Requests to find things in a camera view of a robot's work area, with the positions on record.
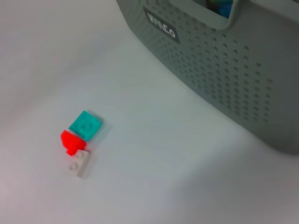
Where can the white two-stud toy brick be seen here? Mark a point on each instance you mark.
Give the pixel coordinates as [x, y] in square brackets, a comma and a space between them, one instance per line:
[79, 163]

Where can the teal square toy brick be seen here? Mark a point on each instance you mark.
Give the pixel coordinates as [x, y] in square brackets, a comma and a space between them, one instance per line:
[86, 126]

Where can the red-orange sloped toy brick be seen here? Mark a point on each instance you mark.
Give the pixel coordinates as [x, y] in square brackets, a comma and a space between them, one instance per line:
[71, 141]

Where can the grey-green perforated storage bin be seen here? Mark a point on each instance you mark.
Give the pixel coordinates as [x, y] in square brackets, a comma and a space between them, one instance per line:
[233, 58]

